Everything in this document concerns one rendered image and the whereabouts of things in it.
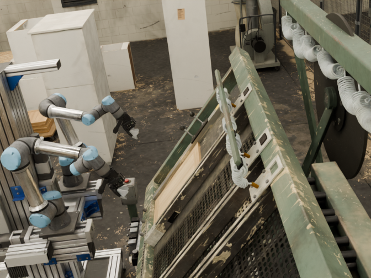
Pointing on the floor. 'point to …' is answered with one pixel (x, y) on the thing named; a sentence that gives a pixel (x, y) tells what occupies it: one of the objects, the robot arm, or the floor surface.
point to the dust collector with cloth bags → (256, 32)
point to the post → (132, 211)
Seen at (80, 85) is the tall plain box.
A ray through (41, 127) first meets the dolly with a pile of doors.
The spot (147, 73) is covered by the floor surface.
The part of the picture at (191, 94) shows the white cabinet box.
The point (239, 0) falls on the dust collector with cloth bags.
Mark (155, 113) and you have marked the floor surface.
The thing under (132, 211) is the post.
